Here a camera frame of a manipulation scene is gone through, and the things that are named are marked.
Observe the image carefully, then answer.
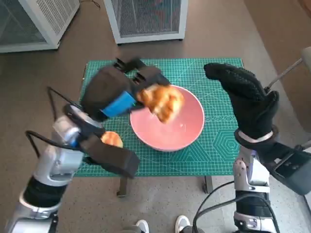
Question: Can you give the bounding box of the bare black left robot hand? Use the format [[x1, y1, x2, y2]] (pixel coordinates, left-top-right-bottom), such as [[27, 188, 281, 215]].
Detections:
[[79, 57, 171, 123]]

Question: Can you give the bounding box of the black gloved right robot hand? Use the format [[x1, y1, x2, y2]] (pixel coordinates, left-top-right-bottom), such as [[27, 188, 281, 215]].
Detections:
[[203, 62, 279, 141]]

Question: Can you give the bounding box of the round toy bread bun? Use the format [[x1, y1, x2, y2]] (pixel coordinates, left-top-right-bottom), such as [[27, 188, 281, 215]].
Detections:
[[101, 131, 124, 148]]

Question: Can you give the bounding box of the long toy bread loaf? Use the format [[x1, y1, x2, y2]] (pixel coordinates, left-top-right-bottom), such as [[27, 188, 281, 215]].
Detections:
[[136, 83, 185, 124]]

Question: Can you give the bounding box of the pink bowl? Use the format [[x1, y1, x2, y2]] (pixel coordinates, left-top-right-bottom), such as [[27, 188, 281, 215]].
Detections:
[[129, 84, 205, 152]]

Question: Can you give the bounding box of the green cutting mat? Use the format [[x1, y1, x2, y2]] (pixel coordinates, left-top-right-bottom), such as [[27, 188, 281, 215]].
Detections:
[[74, 57, 244, 177]]

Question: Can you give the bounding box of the white mesh front cabinet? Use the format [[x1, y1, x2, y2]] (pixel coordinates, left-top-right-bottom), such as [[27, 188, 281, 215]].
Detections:
[[103, 0, 189, 45]]

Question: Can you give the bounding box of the white cabinet with slotted side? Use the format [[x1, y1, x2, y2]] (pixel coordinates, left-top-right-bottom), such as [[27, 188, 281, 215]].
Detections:
[[0, 0, 81, 53]]

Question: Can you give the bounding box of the metal table leg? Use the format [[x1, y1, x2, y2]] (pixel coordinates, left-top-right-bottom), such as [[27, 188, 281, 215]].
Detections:
[[201, 175, 214, 194], [116, 176, 131, 198]]

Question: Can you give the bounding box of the white right robot foot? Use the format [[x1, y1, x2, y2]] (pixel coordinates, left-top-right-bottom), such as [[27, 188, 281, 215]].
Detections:
[[175, 214, 191, 233]]

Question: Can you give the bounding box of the white robot foot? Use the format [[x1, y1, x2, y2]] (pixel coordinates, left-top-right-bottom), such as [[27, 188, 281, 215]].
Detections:
[[135, 219, 150, 233], [175, 214, 191, 233]]

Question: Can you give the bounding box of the white left robot foot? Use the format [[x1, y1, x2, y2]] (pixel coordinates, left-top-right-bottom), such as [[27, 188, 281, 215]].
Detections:
[[135, 219, 150, 233]]

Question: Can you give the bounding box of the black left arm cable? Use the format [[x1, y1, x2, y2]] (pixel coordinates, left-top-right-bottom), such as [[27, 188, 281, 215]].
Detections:
[[25, 130, 78, 157], [47, 86, 81, 115]]

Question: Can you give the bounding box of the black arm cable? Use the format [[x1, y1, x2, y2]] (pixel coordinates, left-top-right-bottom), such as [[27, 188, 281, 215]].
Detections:
[[198, 198, 280, 233], [47, 86, 81, 115], [193, 181, 235, 233], [25, 130, 78, 157]]

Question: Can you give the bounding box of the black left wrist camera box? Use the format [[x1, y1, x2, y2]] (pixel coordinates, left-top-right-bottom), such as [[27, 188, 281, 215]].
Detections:
[[79, 134, 140, 179]]

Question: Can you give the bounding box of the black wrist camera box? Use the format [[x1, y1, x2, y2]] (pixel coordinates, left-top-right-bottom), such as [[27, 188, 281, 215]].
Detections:
[[263, 142, 311, 196], [79, 134, 140, 179]]

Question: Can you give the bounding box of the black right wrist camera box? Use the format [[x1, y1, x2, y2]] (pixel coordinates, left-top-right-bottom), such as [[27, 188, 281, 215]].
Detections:
[[263, 142, 311, 196]]

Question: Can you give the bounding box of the thin black floor cable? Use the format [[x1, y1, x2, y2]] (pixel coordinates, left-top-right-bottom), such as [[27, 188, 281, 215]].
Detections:
[[79, 0, 101, 10]]

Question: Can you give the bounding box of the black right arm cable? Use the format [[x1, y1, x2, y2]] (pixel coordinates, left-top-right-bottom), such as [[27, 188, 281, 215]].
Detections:
[[198, 198, 280, 233], [193, 181, 235, 233]]

